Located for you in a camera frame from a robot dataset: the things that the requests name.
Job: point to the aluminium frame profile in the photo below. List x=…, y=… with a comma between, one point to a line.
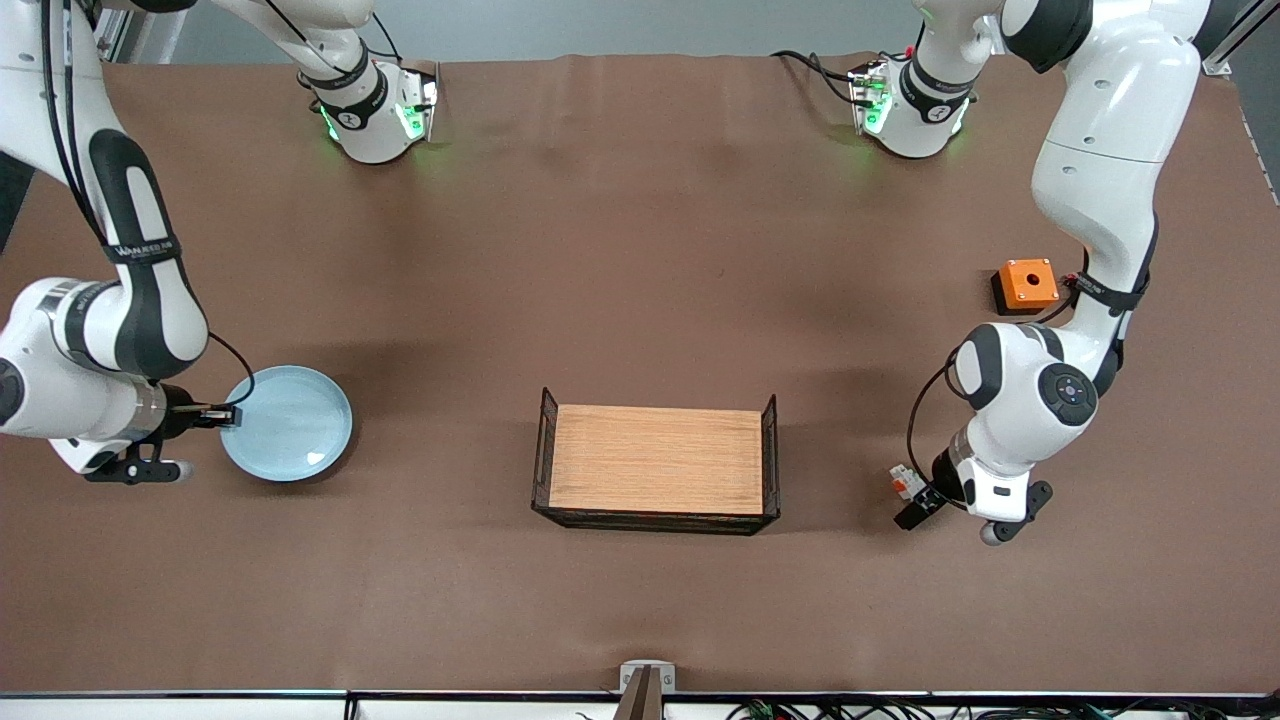
x=1230, y=45
x=120, y=25

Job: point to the red push button switch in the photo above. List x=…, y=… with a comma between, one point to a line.
x=905, y=482

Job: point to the brown table cover sheet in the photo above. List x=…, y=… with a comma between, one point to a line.
x=640, y=250

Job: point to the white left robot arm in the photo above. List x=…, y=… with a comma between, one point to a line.
x=1110, y=130

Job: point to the aluminium camera mount bar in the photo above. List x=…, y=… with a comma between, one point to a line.
x=645, y=700

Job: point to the small black red part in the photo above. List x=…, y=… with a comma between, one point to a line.
x=1076, y=281

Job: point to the orange button box with hole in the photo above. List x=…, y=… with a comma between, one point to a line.
x=1027, y=283

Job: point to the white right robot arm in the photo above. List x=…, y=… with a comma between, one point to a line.
x=170, y=320

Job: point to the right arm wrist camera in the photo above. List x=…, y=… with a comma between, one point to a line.
x=130, y=468

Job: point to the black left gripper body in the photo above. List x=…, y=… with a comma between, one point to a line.
x=942, y=482

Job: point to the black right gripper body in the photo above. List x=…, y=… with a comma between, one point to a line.
x=181, y=412

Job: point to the light blue round plate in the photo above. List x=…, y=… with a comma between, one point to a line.
x=290, y=425

